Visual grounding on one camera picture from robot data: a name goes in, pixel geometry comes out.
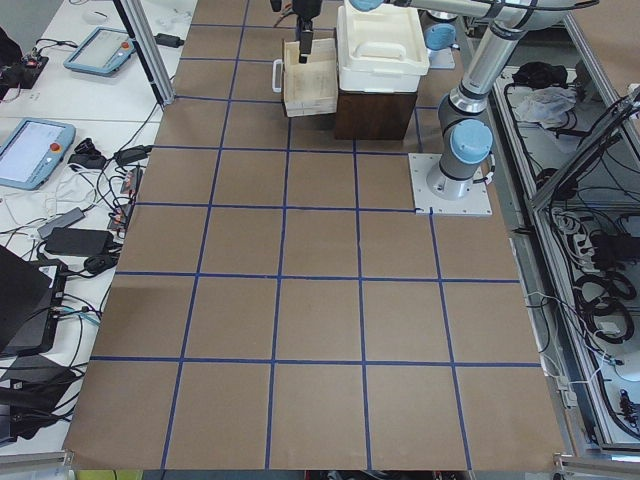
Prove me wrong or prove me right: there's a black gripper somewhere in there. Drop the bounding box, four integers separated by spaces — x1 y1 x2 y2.
292 0 321 63

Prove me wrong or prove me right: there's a light wooden drawer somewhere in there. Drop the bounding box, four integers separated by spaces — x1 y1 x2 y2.
271 38 338 118

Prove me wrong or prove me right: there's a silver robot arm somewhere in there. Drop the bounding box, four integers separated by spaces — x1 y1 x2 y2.
391 0 597 201

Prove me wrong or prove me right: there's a white plastic lidded bin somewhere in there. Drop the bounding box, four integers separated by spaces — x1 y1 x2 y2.
336 2 430 93

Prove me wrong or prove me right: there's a dark brown wooden cabinet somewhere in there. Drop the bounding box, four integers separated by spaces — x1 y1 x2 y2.
334 90 418 140

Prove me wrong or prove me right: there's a small black power adapter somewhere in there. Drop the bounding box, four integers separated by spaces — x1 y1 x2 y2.
154 33 184 48

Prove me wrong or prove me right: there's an upper blue teach pendant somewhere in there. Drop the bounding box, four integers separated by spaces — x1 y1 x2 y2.
63 27 135 76

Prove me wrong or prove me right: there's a blue teach pendant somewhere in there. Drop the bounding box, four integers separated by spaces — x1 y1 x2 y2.
63 27 135 76
1 117 76 191

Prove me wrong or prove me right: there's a white crumpled cloth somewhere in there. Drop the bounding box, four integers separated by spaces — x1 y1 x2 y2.
514 87 577 129

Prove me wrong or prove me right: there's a lower blue teach pendant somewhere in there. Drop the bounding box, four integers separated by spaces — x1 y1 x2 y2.
1 117 76 191

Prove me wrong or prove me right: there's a black power adapter brick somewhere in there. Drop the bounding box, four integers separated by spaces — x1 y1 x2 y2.
44 228 114 257

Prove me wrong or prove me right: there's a black laptop computer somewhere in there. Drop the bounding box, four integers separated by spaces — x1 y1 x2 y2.
1 247 68 358

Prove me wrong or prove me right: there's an aluminium frame post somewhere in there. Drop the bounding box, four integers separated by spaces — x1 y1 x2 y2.
113 0 175 107

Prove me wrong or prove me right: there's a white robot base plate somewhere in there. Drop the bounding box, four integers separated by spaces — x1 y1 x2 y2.
408 153 492 217

